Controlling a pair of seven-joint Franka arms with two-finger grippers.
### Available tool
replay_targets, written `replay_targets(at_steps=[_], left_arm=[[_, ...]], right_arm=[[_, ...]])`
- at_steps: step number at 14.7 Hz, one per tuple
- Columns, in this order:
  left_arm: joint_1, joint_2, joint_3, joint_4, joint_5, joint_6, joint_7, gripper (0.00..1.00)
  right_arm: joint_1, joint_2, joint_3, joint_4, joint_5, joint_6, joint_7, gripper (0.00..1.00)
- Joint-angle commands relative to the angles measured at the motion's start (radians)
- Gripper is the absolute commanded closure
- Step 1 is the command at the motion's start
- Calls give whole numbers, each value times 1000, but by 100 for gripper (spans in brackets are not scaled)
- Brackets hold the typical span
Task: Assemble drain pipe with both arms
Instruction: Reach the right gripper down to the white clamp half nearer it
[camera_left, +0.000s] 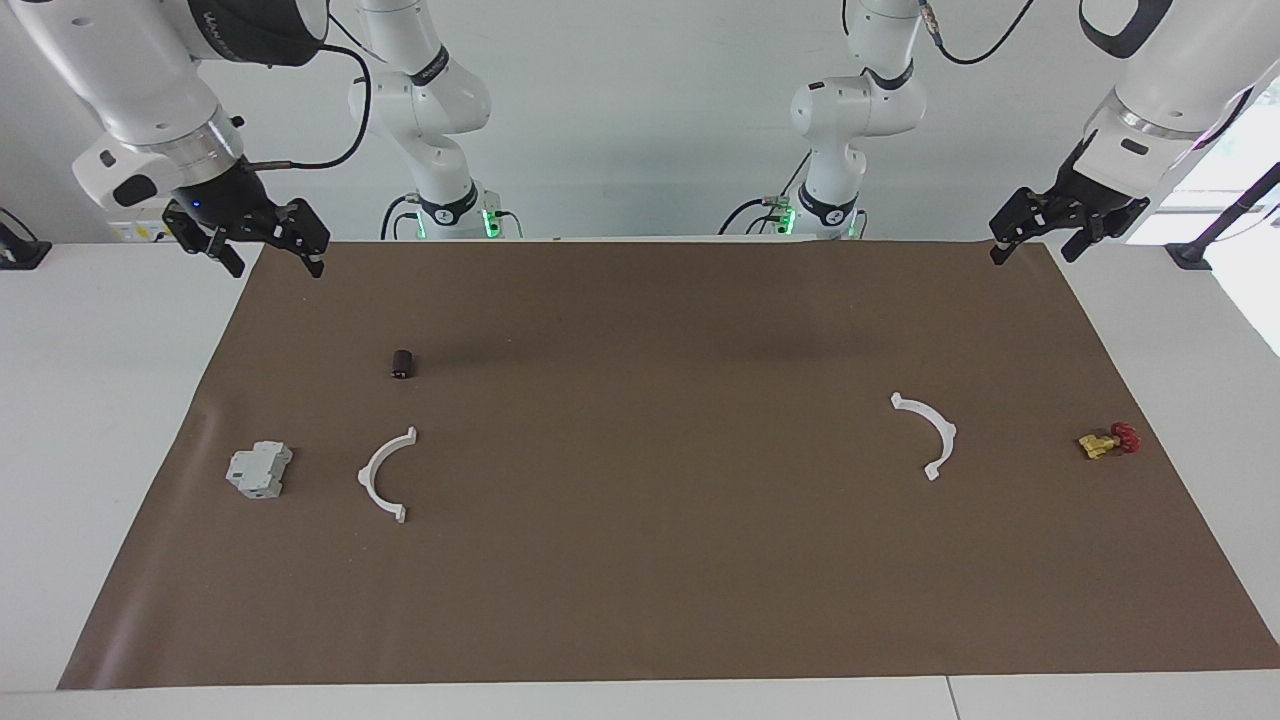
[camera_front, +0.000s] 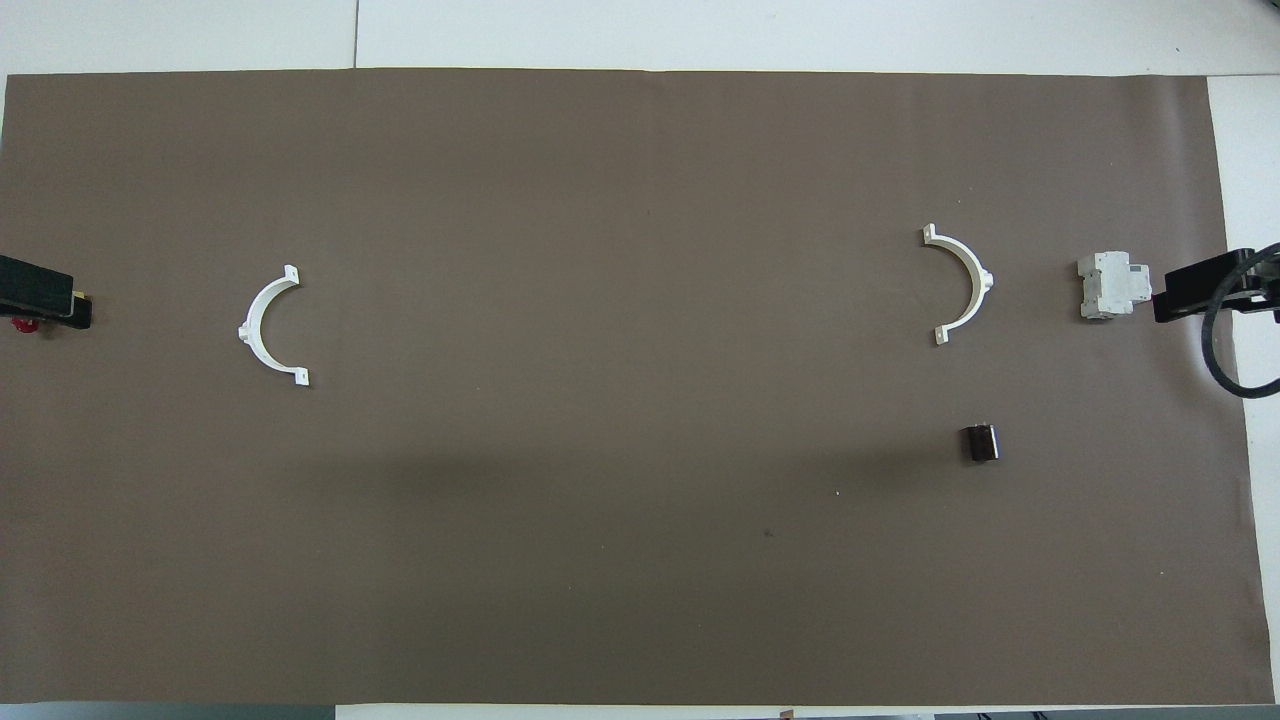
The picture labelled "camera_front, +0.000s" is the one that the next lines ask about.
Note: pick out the small red knob fitting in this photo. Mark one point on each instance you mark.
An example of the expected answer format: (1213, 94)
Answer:
(25, 325)

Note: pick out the white circuit breaker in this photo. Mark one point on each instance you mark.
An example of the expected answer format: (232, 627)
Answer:
(1105, 285)

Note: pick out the brown table mat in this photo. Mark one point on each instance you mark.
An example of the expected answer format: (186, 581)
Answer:
(620, 500)

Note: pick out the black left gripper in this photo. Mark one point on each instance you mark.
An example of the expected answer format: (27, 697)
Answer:
(14, 285)

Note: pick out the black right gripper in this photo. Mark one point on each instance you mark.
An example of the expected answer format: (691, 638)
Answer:
(1266, 290)

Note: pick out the small dark brown block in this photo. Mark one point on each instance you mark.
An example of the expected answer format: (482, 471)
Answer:
(980, 444)

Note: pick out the white half pipe clamp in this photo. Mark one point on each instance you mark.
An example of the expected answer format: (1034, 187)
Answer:
(983, 281)
(248, 333)

